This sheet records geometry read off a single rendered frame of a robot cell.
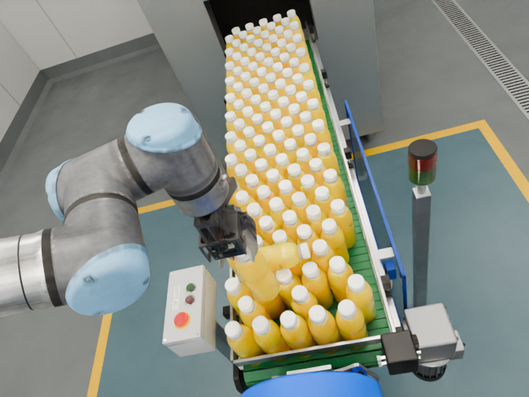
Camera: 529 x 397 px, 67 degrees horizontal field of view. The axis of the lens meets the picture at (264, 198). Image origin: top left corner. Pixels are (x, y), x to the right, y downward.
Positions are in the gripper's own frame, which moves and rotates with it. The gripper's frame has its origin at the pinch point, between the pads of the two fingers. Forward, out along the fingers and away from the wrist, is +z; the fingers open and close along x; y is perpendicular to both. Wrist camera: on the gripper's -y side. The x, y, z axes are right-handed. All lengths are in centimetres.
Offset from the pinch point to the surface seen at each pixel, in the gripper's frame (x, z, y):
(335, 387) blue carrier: 13.4, 8.7, 25.9
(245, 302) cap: -6.4, 22.1, 0.0
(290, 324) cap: 4.3, 22.0, 7.5
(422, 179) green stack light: 41.7, 11.6, -17.6
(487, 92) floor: 137, 129, -176
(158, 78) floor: -124, 131, -324
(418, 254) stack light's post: 42, 48, -19
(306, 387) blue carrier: 8.6, 7.1, 25.7
